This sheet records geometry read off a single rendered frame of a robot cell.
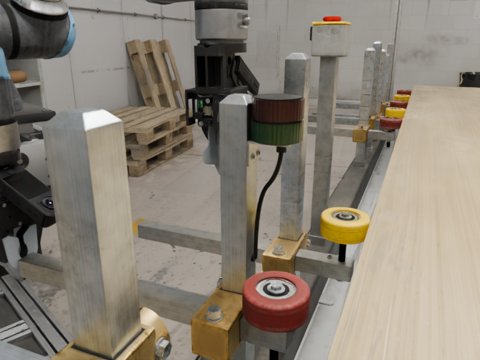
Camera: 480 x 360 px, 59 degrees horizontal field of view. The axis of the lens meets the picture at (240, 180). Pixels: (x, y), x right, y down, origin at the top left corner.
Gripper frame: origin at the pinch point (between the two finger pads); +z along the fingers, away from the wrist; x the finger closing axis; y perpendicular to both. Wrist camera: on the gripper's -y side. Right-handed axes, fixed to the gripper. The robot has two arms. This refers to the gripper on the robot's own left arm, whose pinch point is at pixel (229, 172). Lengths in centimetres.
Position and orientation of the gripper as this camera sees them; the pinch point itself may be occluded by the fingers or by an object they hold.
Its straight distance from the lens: 68.6
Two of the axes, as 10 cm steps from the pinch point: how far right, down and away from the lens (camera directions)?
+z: 0.0, 9.5, 3.1
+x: 9.2, 1.2, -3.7
